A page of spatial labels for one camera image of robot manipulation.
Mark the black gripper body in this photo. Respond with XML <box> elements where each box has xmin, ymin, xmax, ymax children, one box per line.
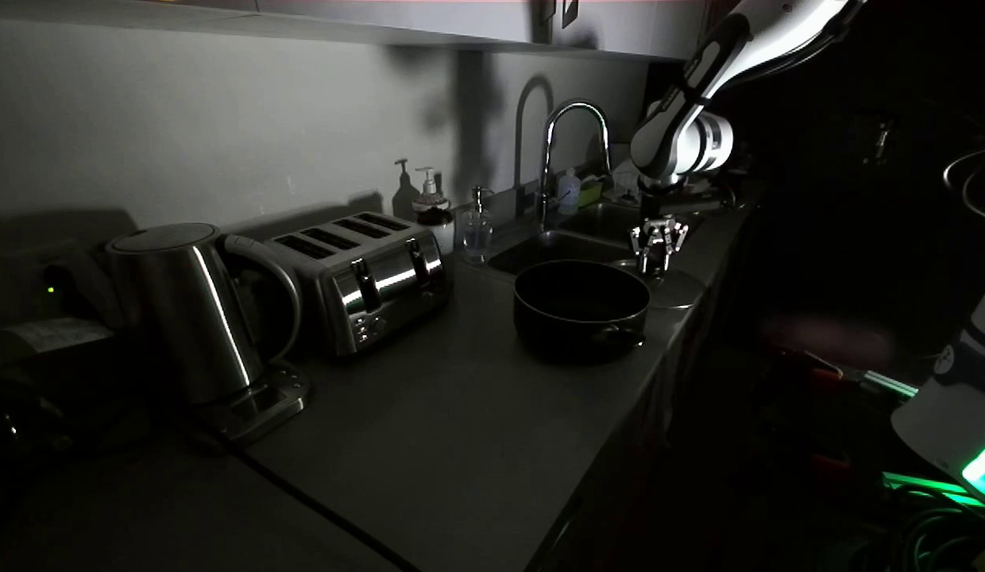
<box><xmin>638</xmin><ymin>178</ymin><xmax>692</xmax><ymax>231</ymax></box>

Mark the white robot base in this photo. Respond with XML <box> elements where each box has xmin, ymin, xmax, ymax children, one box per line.
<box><xmin>888</xmin><ymin>265</ymin><xmax>985</xmax><ymax>503</ymax></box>

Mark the black cooking pot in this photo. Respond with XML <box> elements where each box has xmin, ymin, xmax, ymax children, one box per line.
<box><xmin>507</xmin><ymin>256</ymin><xmax>655</xmax><ymax>369</ymax></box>

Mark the green sponge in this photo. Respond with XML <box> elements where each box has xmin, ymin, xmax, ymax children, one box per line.
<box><xmin>578</xmin><ymin>172</ymin><xmax>612</xmax><ymax>213</ymax></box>

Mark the steel double basin sink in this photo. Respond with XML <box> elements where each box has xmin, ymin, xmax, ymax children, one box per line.
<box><xmin>485</xmin><ymin>216</ymin><xmax>665</xmax><ymax>279</ymax></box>

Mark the clear dish soap bottle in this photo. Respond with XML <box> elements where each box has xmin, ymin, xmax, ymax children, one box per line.
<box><xmin>552</xmin><ymin>166</ymin><xmax>583</xmax><ymax>218</ymax></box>

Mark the chrome gooseneck faucet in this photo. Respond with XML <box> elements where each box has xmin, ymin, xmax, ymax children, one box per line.
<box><xmin>533</xmin><ymin>94</ymin><xmax>619</xmax><ymax>241</ymax></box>

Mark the clear drinking glass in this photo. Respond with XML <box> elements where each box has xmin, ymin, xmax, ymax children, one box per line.
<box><xmin>457</xmin><ymin>187</ymin><xmax>498</xmax><ymax>265</ymax></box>

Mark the small pump bottle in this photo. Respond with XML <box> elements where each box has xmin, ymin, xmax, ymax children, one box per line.
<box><xmin>416</xmin><ymin>162</ymin><xmax>448</xmax><ymax>206</ymax></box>

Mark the dark pump soap dispenser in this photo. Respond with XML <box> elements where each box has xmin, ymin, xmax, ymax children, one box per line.
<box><xmin>391</xmin><ymin>155</ymin><xmax>421</xmax><ymax>224</ymax></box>

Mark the steel four slot toaster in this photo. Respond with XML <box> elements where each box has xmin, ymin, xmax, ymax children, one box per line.
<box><xmin>260</xmin><ymin>210</ymin><xmax>453</xmax><ymax>363</ymax></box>

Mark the black kettle base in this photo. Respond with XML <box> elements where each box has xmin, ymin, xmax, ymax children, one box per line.
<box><xmin>187</xmin><ymin>358</ymin><xmax>314</xmax><ymax>447</ymax></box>

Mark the steel electric kettle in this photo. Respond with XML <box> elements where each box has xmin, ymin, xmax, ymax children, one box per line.
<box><xmin>106</xmin><ymin>218</ymin><xmax>306</xmax><ymax>410</ymax></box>

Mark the dark countertop appliance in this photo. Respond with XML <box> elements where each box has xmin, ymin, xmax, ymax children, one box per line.
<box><xmin>0</xmin><ymin>206</ymin><xmax>146</xmax><ymax>447</ymax></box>

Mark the black looped cable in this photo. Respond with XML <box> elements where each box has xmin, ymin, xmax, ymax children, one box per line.
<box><xmin>936</xmin><ymin>142</ymin><xmax>985</xmax><ymax>228</ymax></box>

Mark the tangled cable bundle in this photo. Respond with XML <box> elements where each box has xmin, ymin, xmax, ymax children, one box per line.
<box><xmin>869</xmin><ymin>465</ymin><xmax>985</xmax><ymax>572</ymax></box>

